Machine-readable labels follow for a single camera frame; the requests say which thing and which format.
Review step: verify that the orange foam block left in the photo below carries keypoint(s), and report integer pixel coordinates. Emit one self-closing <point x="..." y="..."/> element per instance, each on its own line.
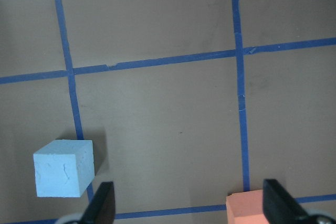
<point x="245" y="208"/>

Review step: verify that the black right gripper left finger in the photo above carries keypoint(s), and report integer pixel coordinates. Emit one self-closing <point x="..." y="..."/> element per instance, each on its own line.
<point x="102" y="207"/>

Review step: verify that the light blue carried foam block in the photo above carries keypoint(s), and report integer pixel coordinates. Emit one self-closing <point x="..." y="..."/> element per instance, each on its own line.
<point x="64" y="168"/>

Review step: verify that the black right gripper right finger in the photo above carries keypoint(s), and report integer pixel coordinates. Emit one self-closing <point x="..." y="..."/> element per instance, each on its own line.
<point x="279" y="206"/>

